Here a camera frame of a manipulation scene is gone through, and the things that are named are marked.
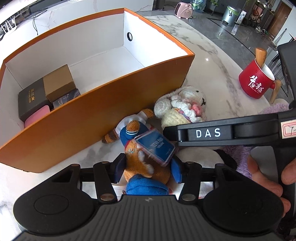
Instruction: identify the brown bear plush blue outfit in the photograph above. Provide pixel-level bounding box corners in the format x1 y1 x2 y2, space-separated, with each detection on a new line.
102 108 171 196

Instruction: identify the panda plush pink striped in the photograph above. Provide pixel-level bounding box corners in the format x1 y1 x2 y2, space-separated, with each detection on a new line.
176 147 238 170

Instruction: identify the crocheted white bunny plush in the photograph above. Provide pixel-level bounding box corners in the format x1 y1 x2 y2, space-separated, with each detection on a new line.
154 86 206 128

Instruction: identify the dark printed small box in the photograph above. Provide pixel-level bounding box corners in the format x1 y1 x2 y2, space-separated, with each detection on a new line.
53 89 80 109

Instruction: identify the pink rectangular case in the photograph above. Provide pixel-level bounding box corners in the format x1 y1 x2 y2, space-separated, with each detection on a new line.
25 105 50 128

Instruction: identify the brown kraft cardboard box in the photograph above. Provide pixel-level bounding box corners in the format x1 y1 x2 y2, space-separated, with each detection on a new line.
43 64 76 103

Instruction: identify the black box gold lettering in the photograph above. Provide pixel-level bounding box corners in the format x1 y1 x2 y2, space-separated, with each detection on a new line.
18 78 53 122

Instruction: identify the person right hand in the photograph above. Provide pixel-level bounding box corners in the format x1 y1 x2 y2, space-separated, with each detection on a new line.
247 155 296 216

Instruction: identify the purple fluffy blanket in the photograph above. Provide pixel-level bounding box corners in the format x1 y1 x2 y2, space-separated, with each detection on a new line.
220 102 290 179

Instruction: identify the large orange cardboard box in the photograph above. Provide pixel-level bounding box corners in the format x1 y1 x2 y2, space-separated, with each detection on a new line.
1 9 195 173

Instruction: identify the grey pedal trash bin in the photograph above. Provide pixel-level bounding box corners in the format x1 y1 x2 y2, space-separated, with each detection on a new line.
222 6 240 27

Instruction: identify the blue water jug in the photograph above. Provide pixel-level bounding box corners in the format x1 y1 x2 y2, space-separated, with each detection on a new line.
191 0 207 13

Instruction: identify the pink space heater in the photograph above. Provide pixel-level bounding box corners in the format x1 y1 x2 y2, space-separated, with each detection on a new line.
174 2 193 19

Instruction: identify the white wifi router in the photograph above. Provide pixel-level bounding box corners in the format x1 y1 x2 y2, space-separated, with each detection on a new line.
1 16 17 40

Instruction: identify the red mug wooden handle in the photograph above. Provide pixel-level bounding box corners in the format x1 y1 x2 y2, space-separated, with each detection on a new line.
238 48 281 104

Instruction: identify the black hanging cable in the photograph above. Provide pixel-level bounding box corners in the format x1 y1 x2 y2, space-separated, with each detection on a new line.
28 10 50 36

